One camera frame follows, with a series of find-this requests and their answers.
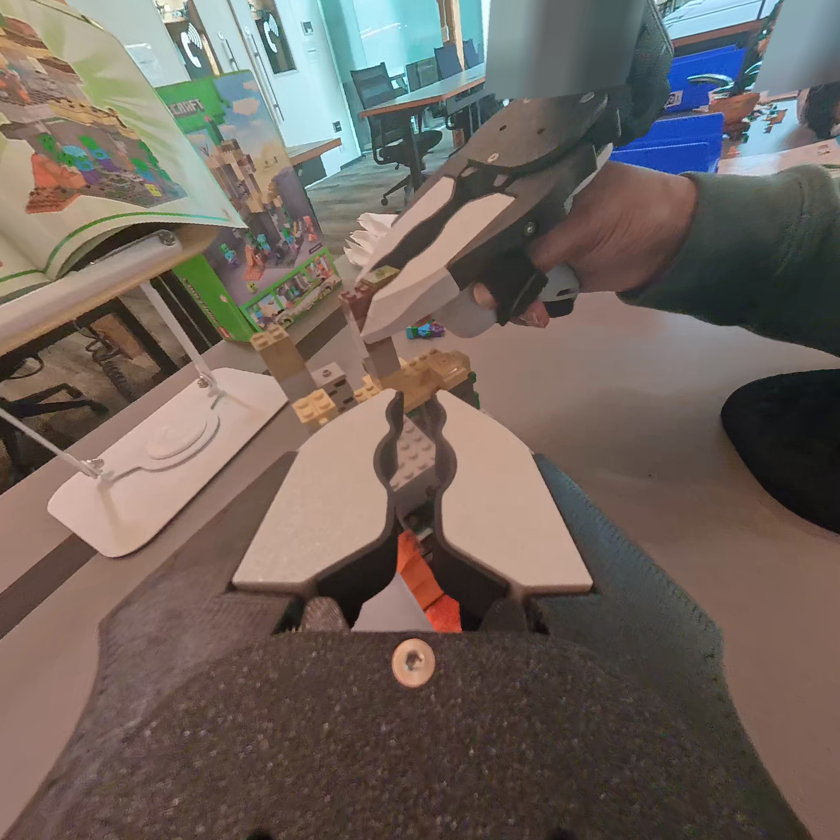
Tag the blue plastic bin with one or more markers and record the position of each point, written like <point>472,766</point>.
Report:
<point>702,72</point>
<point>669,141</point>

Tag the person's right hand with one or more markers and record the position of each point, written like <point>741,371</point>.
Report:
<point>623,229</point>

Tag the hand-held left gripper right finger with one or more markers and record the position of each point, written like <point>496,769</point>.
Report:
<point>512,518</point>

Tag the purple toy pieces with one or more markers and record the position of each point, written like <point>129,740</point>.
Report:
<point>426,328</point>

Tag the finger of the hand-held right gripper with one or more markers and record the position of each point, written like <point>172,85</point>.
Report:
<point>420,213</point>
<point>433,269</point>

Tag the printed toy box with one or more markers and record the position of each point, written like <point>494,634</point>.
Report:
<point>262,197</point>

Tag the open instruction book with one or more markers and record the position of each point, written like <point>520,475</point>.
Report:
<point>98,131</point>

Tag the black office chair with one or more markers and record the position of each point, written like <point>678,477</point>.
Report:
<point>384,98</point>

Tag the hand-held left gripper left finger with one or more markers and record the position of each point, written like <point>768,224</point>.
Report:
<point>308,518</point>

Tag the toy brick building model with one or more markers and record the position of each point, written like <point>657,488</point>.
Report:
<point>420,459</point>

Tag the black wrist rest pad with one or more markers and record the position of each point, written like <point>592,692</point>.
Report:
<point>794,446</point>

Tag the wooden office table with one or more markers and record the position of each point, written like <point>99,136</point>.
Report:
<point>420,95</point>

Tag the grey desk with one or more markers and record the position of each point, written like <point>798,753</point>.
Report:
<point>623,394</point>

